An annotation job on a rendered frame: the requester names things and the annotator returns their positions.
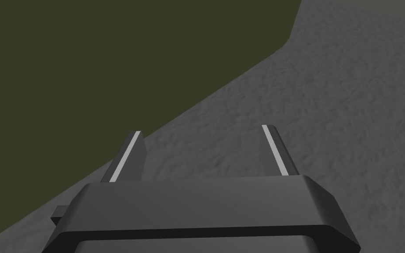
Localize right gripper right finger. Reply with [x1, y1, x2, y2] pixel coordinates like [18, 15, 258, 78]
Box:
[261, 124, 300, 177]

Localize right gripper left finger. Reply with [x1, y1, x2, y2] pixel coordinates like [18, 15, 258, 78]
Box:
[100, 130, 149, 183]

